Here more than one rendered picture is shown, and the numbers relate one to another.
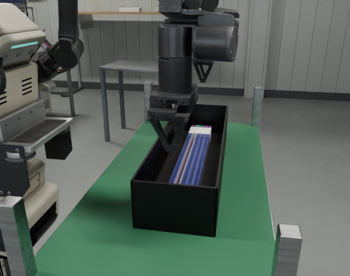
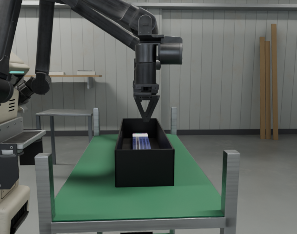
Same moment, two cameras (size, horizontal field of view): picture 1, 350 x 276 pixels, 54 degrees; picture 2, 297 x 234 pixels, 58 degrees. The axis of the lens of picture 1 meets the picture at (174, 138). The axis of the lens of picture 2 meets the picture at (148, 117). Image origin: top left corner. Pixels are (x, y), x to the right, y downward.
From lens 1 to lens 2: 25 cm
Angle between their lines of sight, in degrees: 18
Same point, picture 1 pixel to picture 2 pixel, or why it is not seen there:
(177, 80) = (149, 75)
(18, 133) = (7, 138)
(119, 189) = (94, 170)
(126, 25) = (52, 85)
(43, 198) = (20, 195)
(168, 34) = (144, 48)
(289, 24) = (174, 83)
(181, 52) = (151, 59)
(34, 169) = not seen: hidden behind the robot
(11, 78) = not seen: hidden behind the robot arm
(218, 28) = (174, 44)
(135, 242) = (120, 193)
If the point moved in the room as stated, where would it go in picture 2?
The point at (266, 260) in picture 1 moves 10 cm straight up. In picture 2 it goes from (211, 192) to (212, 157)
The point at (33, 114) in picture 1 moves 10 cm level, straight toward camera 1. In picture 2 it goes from (16, 126) to (22, 130)
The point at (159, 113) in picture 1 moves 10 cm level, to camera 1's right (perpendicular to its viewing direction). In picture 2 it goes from (141, 94) to (179, 94)
